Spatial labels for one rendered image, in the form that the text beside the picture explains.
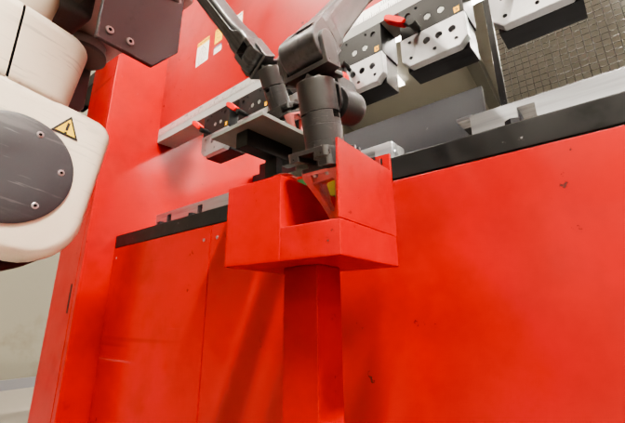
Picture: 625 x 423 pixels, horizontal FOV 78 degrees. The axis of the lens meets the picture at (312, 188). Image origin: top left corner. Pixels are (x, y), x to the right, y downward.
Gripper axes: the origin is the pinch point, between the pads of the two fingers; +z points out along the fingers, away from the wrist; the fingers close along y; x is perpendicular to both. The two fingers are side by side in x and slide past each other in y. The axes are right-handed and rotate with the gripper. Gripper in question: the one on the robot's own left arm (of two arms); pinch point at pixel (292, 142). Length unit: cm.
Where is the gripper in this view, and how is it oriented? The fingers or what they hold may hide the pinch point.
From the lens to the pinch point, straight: 99.2
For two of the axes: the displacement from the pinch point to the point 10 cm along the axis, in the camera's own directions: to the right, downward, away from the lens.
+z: 3.1, 9.5, 0.5
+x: -5.9, 2.3, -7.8
